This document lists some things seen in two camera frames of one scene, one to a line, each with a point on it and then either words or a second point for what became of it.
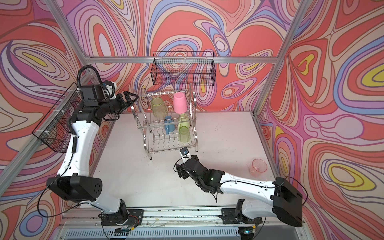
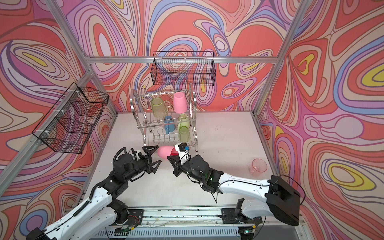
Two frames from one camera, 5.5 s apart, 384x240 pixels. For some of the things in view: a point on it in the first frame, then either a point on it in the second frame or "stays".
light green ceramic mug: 184,121 stays
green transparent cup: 159,109 stays
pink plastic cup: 180,105 stays
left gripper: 123,105 to 149,168
